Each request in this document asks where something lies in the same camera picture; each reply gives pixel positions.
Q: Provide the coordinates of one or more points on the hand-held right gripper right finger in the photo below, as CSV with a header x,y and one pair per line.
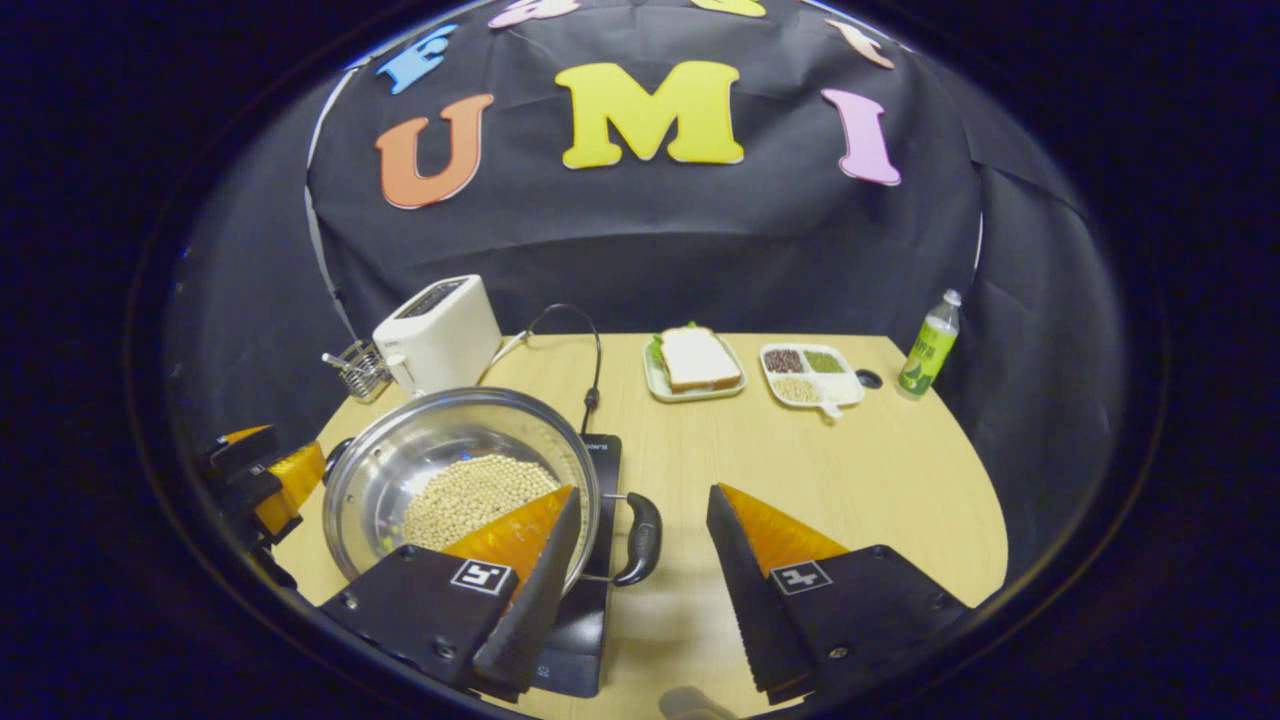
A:
x,y
755,610

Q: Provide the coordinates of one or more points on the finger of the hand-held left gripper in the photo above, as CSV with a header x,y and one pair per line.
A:
x,y
245,448
290,485

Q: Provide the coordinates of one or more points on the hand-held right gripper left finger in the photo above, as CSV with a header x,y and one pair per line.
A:
x,y
530,610

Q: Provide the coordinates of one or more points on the black induction cooktop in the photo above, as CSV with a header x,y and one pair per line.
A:
x,y
590,620

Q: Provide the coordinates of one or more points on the stainless steel pot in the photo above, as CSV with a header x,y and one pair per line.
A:
x,y
400,460

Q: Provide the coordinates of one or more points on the pile of soybeans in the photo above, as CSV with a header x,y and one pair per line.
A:
x,y
470,495

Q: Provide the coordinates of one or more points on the white toaster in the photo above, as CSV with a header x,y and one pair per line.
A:
x,y
440,335

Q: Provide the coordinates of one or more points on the white rectangular plate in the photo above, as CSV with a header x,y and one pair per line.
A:
x,y
690,396

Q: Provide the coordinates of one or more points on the white divided bean tray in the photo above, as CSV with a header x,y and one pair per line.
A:
x,y
840,390

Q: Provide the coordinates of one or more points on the white bread sandwich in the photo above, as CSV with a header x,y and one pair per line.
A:
x,y
698,358

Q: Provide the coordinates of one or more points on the green label drink bottle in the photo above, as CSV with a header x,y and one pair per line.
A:
x,y
928,350

